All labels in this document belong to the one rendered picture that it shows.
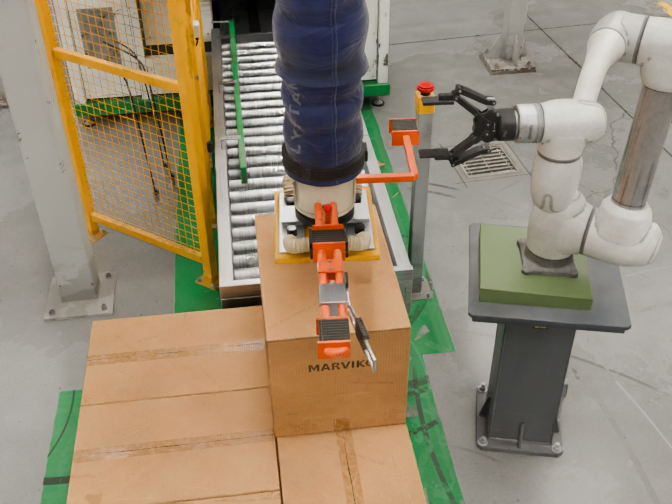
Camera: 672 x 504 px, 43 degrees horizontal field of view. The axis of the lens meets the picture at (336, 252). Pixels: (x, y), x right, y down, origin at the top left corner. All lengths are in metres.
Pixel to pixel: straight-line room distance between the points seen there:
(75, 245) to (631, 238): 2.31
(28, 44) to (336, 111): 1.56
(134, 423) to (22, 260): 1.85
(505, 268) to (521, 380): 0.48
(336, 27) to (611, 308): 1.32
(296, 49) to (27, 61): 1.57
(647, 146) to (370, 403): 1.09
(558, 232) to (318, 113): 0.94
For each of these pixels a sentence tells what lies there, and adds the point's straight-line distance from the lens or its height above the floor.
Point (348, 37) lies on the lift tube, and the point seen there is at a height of 1.72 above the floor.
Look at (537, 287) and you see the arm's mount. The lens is 2.76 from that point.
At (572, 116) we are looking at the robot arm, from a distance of 1.99.
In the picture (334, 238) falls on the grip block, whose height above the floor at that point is 1.24.
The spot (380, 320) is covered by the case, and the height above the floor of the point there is 0.94.
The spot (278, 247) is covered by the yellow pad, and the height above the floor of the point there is 1.12.
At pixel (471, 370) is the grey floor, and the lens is 3.58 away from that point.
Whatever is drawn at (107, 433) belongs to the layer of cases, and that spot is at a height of 0.54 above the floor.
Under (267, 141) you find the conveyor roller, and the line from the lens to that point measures 3.99.
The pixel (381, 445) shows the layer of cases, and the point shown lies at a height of 0.54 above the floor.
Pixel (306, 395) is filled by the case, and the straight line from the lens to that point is 2.48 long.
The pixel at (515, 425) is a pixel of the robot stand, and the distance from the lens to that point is 3.27.
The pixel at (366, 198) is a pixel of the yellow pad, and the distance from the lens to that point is 2.52.
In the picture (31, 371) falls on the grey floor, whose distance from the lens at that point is 3.78.
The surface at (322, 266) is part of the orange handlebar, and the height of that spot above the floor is 1.24.
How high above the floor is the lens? 2.53
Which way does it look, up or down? 38 degrees down
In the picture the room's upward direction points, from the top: 1 degrees counter-clockwise
